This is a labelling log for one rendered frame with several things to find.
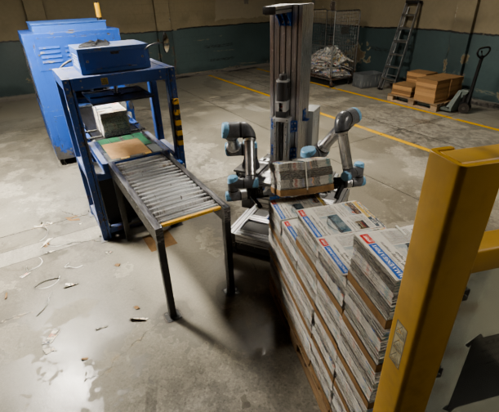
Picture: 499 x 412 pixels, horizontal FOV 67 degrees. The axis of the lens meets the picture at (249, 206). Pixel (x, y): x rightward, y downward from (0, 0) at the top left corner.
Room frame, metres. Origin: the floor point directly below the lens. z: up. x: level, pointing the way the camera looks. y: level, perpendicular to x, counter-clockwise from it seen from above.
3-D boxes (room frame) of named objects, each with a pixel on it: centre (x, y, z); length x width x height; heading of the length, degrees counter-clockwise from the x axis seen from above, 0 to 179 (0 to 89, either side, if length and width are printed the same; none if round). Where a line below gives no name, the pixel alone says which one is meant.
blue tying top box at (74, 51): (3.64, 1.21, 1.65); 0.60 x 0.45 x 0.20; 120
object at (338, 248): (1.40, -0.53, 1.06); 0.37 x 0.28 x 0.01; 104
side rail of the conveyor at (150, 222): (2.63, 0.92, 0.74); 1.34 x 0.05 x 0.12; 30
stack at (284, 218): (1.81, -0.45, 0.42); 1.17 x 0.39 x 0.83; 13
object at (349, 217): (1.68, -0.46, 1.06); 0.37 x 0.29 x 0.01; 104
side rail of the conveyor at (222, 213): (2.88, 0.49, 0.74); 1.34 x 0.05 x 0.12; 30
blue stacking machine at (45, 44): (6.02, 2.52, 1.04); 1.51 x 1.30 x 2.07; 30
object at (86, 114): (4.62, 1.77, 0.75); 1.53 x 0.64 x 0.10; 30
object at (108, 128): (4.14, 1.50, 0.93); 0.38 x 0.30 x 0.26; 30
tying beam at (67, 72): (3.64, 1.21, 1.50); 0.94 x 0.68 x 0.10; 120
